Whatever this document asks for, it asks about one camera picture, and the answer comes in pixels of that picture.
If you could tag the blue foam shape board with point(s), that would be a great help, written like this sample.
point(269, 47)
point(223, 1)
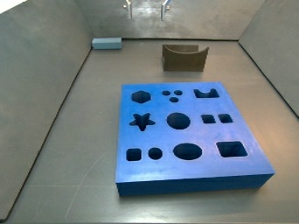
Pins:
point(184, 141)

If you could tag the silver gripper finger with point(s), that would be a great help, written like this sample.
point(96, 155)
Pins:
point(128, 8)
point(164, 8)

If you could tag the light blue rectangular block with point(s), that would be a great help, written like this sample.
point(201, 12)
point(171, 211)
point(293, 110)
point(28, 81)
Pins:
point(105, 43)

